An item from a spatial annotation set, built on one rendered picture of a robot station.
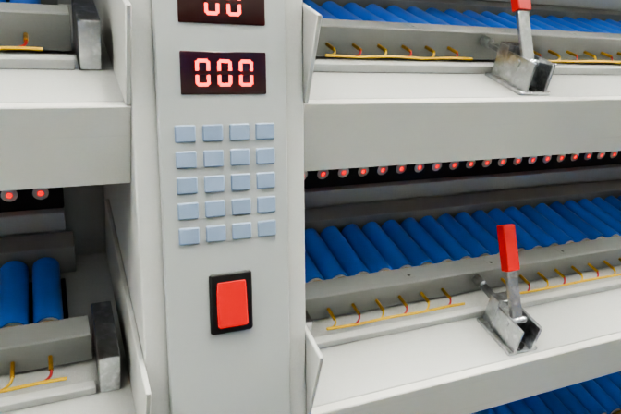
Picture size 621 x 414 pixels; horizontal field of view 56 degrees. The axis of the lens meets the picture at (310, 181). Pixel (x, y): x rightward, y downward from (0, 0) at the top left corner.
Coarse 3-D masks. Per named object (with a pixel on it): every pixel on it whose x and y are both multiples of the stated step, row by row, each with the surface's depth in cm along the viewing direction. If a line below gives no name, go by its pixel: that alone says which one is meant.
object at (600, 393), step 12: (576, 384) 64; (588, 384) 64; (600, 384) 65; (612, 384) 64; (540, 396) 62; (552, 396) 62; (564, 396) 62; (576, 396) 63; (588, 396) 62; (600, 396) 63; (612, 396) 64; (492, 408) 60; (504, 408) 59; (516, 408) 60; (528, 408) 60; (540, 408) 60; (552, 408) 61; (564, 408) 60; (576, 408) 61; (588, 408) 62; (600, 408) 61; (612, 408) 62
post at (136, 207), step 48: (144, 0) 29; (288, 0) 32; (144, 48) 29; (288, 48) 32; (144, 96) 29; (288, 96) 33; (144, 144) 30; (288, 144) 33; (144, 192) 30; (288, 192) 33; (144, 240) 30; (288, 240) 34; (144, 288) 31; (144, 336) 31
